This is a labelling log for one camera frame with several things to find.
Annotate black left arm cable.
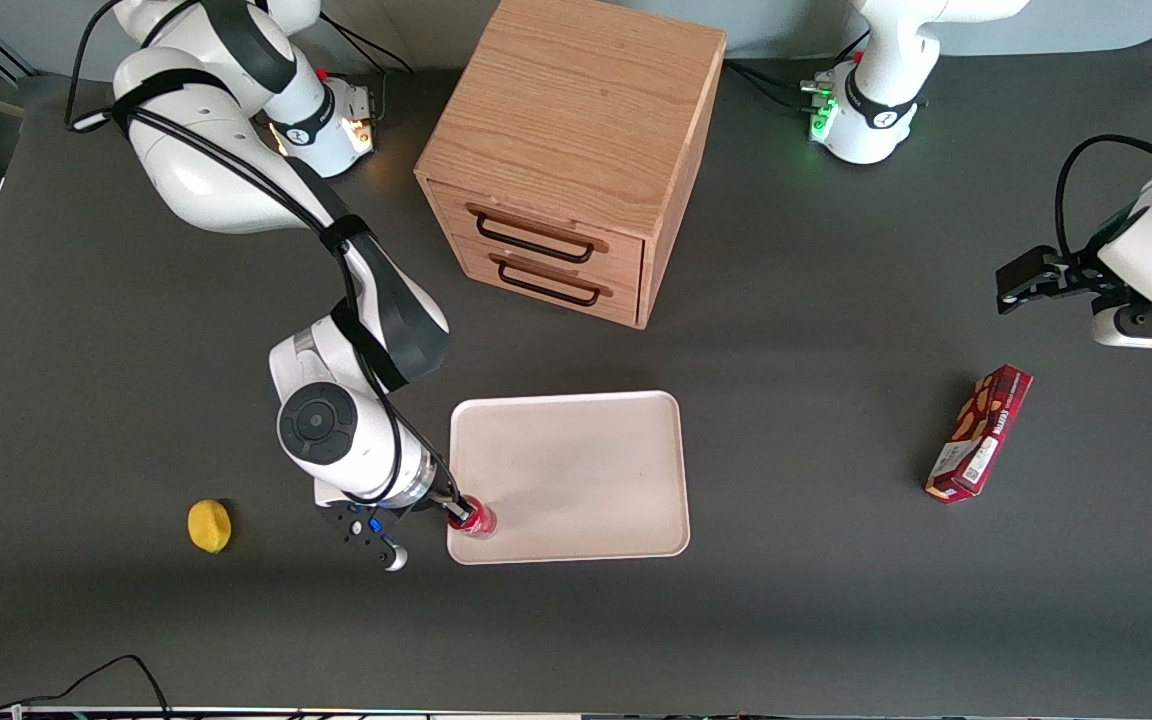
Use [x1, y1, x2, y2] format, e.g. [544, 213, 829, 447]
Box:
[1054, 134, 1152, 263]

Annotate cream plastic tray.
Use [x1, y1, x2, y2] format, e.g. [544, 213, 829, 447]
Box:
[447, 390, 692, 567]

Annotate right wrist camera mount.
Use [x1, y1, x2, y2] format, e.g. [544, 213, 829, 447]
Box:
[313, 480, 410, 574]

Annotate red snack box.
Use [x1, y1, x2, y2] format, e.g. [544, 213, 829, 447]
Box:
[924, 364, 1035, 505]

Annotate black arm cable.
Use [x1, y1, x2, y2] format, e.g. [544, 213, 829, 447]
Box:
[1054, 134, 1152, 263]
[64, 0, 461, 506]

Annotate wooden drawer with long handle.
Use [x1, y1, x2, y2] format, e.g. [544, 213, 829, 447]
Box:
[427, 181, 646, 288]

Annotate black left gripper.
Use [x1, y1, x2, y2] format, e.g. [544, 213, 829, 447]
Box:
[996, 240, 1129, 317]

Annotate black arm base cables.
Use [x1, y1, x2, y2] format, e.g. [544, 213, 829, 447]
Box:
[724, 28, 871, 113]
[320, 12, 417, 129]

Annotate wooden drawer cabinet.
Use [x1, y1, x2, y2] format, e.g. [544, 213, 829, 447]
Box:
[414, 0, 728, 331]

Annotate red coke bottle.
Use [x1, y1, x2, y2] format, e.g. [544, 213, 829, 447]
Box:
[448, 496, 499, 541]

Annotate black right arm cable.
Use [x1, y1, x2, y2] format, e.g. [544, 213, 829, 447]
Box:
[64, 0, 461, 506]

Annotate wooden drawer with short handle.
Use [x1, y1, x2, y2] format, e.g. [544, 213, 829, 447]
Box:
[449, 236, 643, 327]

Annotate black left arm base cables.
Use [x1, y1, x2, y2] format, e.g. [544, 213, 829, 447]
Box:
[724, 28, 871, 113]

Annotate yellow lemon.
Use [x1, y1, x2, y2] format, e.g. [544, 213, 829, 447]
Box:
[186, 498, 234, 555]

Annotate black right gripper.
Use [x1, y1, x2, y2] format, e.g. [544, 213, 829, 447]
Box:
[424, 477, 476, 529]

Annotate black right arm base cables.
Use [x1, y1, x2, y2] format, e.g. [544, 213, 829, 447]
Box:
[320, 12, 417, 129]

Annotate black cable on table edge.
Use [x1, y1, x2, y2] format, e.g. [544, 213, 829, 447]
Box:
[0, 654, 173, 720]

